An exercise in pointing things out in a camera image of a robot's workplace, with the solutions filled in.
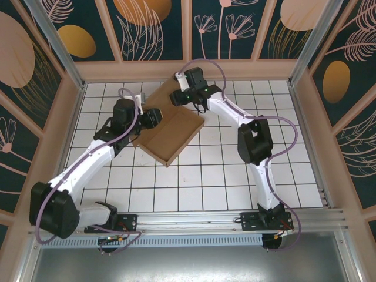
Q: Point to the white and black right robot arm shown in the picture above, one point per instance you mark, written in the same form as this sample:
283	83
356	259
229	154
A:
264	188

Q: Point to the aluminium mounting rail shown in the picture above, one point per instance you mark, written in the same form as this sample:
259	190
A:
188	220

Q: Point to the brown cardboard box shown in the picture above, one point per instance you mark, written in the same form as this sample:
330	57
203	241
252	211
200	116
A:
173	132

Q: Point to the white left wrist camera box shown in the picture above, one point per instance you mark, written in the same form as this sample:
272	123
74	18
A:
138	101

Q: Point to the aluminium frame post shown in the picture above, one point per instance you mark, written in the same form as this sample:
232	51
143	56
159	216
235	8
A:
58	50
311	44

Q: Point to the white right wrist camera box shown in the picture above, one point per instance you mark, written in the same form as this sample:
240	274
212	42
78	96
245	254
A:
182	82

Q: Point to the grey metal sheet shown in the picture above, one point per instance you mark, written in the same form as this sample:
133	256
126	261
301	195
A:
188	264

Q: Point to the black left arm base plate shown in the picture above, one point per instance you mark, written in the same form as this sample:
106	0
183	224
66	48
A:
126	221

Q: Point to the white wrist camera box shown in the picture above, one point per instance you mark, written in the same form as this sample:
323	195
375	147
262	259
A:
138	101
182	82

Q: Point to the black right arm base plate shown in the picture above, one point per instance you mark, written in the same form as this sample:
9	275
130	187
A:
249	221

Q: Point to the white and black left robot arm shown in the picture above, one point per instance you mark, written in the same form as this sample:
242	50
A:
88	164

